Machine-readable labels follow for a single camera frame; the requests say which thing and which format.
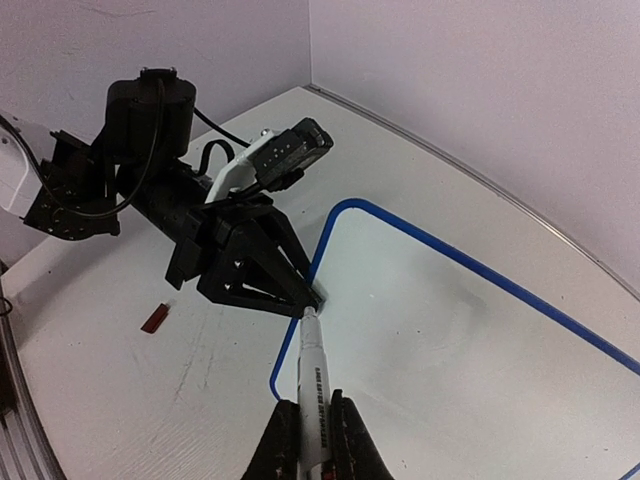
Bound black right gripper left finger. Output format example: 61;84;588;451
241;400;301;480

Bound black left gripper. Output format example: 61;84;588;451
166;197;322;316

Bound red marker cap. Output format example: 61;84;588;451
140;303;171;334

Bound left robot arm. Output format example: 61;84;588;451
1;69;333;317

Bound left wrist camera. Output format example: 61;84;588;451
205;118;334;204

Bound small blue-framed whiteboard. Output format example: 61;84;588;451
268;197;640;480

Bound aluminium front rail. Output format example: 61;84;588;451
1;313;66;479

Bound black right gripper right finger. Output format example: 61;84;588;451
329;389;393;480

